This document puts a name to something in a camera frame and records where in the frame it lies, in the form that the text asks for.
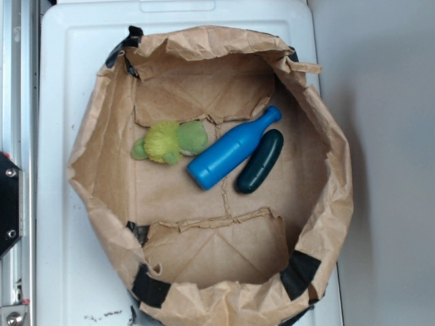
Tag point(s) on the dark green toy cucumber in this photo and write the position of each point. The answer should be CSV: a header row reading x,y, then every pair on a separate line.
x,y
261,162

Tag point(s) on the black mounting plate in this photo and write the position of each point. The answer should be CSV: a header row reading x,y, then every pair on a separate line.
x,y
10,205

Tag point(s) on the aluminium frame rail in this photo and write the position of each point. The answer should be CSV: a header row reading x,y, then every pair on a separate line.
x,y
19,112

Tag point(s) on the blue plastic bottle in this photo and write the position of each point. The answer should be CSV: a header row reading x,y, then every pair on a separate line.
x,y
229,151

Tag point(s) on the white plastic lid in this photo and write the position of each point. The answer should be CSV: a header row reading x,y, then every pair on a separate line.
x,y
76,284

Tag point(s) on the green plush toy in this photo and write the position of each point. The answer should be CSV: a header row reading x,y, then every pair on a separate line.
x,y
168,141

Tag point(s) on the brown paper bag bin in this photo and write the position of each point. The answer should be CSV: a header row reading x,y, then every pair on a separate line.
x,y
213,257

